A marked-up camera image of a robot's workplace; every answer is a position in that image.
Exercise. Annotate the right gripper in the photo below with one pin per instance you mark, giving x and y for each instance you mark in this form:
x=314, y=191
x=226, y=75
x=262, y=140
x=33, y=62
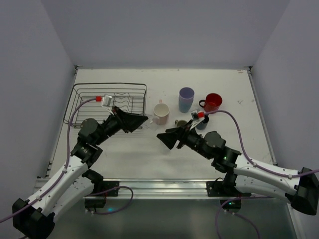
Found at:
x=182, y=138

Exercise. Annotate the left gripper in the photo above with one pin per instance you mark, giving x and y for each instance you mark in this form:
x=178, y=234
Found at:
x=119, y=120

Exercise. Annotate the olive green mug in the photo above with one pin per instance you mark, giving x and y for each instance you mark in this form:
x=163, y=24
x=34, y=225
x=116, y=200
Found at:
x=179, y=123

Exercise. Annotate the clear glass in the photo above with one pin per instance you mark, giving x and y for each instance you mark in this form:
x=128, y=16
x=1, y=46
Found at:
x=150, y=123

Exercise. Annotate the pink mug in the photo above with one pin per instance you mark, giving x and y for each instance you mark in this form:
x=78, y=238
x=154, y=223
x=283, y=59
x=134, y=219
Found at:
x=160, y=113

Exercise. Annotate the dark blue cup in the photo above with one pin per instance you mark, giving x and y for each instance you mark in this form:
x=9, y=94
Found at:
x=203, y=124

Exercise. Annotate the light blue plastic cup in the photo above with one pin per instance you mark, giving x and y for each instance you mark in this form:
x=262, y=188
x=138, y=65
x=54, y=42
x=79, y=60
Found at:
x=183, y=106

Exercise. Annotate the lavender plastic cup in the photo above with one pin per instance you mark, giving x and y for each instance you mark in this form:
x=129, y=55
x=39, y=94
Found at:
x=186, y=95

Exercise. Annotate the red mug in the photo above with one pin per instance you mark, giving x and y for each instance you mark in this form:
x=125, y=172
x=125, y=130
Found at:
x=212, y=102

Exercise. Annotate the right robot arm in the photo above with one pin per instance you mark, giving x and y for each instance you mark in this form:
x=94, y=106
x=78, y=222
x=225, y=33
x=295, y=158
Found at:
x=300, y=188

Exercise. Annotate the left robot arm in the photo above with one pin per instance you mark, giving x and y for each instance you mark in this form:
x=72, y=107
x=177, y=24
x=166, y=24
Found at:
x=36, y=216

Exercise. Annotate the right controller box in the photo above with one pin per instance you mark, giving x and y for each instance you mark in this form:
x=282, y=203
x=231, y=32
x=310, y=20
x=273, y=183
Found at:
x=233, y=206

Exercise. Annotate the controller box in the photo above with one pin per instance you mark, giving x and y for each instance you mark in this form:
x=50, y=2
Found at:
x=94, y=204
x=233, y=206

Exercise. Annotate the left controller box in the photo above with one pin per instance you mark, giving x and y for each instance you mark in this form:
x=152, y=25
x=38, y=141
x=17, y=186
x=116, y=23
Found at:
x=94, y=204

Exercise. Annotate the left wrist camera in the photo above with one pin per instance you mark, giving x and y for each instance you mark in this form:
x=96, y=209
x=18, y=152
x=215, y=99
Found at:
x=107, y=102

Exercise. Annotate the wire dish rack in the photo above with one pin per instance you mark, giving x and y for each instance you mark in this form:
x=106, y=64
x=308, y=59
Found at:
x=95, y=100

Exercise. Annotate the aluminium mounting rail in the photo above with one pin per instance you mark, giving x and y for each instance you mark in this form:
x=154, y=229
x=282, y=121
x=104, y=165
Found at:
x=195, y=188

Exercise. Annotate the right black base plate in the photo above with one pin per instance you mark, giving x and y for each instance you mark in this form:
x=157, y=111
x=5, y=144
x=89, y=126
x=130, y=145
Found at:
x=214, y=188

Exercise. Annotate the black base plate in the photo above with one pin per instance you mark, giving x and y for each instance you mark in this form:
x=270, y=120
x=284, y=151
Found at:
x=110, y=188
x=214, y=188

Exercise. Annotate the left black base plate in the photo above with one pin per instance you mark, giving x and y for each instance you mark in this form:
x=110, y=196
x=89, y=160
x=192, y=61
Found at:
x=110, y=188

